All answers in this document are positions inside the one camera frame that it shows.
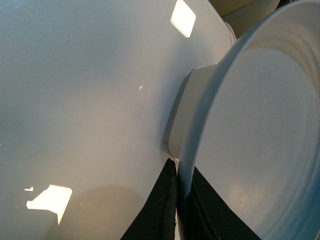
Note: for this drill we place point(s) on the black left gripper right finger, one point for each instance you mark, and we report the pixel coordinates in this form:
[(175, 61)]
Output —
[(203, 215)]

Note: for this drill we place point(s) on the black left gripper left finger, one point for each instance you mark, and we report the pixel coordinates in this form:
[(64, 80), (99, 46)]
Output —
[(157, 218)]

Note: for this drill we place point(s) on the white round plate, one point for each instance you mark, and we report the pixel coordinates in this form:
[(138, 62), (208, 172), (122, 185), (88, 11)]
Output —
[(255, 132)]

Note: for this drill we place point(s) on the beige chair right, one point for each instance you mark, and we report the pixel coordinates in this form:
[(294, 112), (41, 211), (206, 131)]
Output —
[(241, 15)]

